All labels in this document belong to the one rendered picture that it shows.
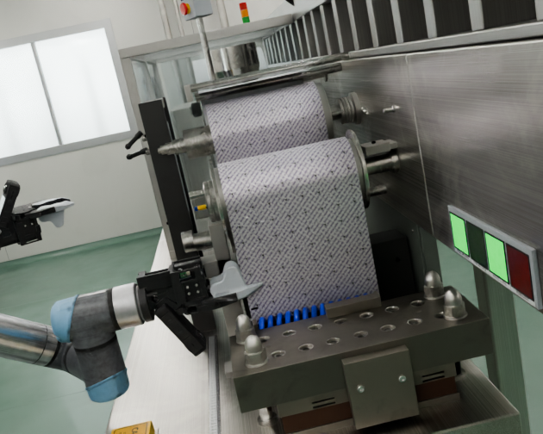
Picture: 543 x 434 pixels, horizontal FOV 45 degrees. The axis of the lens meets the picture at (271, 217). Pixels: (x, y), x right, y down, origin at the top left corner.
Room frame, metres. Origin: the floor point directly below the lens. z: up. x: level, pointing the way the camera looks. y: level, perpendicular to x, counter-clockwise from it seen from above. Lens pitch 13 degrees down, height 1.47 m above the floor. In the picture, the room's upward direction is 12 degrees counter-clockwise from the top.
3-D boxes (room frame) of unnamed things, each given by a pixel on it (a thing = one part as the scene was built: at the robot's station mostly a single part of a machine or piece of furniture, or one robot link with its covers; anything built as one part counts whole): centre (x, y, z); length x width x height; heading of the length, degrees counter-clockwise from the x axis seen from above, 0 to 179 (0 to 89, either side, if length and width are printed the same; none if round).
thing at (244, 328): (1.02, 0.08, 1.05); 0.04 x 0.04 x 0.04
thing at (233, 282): (1.08, 0.08, 1.12); 0.09 x 0.03 x 0.06; 92
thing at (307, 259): (1.10, -0.04, 1.11); 0.23 x 0.01 x 0.18; 93
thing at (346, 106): (1.42, -0.20, 1.34); 0.07 x 0.07 x 0.07; 3
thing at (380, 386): (0.89, -0.11, 0.97); 0.10 x 0.03 x 0.11; 93
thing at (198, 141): (1.40, 0.12, 1.34); 0.06 x 0.06 x 0.06; 3
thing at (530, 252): (0.78, -0.26, 1.19); 0.25 x 0.01 x 0.07; 3
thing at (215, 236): (1.19, 0.12, 1.05); 0.06 x 0.05 x 0.31; 93
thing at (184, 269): (1.09, 0.19, 1.12); 0.12 x 0.08 x 0.09; 93
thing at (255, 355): (0.93, 0.07, 1.05); 0.04 x 0.04 x 0.04
